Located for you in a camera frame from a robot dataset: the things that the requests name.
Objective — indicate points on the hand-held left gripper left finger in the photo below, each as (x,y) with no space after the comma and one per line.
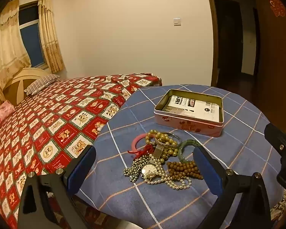
(82,171)

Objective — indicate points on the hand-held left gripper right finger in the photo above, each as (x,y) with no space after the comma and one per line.
(208,171)

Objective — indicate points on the green jade bangle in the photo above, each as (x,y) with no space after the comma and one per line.
(181,153)

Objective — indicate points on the silver bangle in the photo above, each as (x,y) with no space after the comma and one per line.
(166,143)

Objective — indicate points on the pink tin box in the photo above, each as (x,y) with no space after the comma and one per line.
(188,125)

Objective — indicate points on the silver wristwatch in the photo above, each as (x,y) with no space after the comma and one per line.
(149,170)

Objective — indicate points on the pink bangle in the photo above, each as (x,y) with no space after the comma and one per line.
(134,143)

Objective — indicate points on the red printed bed blanket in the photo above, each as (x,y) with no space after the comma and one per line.
(62,124)

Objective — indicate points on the printed paper sheet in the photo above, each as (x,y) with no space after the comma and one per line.
(200,111)

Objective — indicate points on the blue plaid tablecloth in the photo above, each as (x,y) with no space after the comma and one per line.
(138,202)

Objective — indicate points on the brown wooden door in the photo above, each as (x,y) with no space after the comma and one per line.
(276,64)

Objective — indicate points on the striped pillow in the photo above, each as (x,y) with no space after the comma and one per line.
(41,83)

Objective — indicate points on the pink floral pillow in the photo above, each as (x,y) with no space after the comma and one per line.
(1,114)

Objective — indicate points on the cream wooden headboard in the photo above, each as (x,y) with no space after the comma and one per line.
(16,81)

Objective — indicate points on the red paper door decoration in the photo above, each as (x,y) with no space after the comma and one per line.
(277,6)

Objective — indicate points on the yellow patterned curtain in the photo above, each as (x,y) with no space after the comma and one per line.
(50,38)

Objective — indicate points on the window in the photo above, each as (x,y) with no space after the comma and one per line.
(31,38)

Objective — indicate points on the sheer beige curtain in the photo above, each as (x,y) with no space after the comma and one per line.
(7,43)

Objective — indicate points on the white light switch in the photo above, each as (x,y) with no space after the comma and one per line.
(177,21)

